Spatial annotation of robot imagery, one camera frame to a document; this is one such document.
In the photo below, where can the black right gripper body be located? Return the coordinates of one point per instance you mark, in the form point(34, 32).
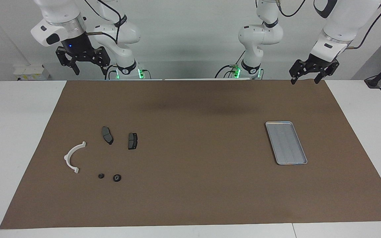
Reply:
point(76, 48)

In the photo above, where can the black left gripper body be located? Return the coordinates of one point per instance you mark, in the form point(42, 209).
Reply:
point(321, 62)

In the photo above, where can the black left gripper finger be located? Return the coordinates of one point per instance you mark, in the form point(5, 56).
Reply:
point(326, 73)
point(297, 68)

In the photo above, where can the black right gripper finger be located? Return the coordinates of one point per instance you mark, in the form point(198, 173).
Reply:
point(103, 58)
point(62, 56)

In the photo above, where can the large black bearing gear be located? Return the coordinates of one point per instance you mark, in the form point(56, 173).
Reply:
point(117, 178)

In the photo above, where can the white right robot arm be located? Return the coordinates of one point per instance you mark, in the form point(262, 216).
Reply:
point(58, 13)

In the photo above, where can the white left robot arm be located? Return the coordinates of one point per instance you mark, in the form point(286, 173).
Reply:
point(342, 23)

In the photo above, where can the silver metal tray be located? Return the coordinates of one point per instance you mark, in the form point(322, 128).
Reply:
point(288, 145)

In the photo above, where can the angled grey brake pad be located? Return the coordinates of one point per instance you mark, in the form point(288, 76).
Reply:
point(107, 135)

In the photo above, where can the rectangular grey brake pad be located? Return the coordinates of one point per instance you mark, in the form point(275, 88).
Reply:
point(132, 141)

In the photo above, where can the brown table mat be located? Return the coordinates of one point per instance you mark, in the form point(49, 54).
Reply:
point(190, 191)

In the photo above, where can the white wall power box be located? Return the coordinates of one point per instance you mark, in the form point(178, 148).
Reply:
point(31, 71)

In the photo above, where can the white curved plastic bracket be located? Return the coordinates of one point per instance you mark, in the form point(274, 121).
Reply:
point(66, 158)

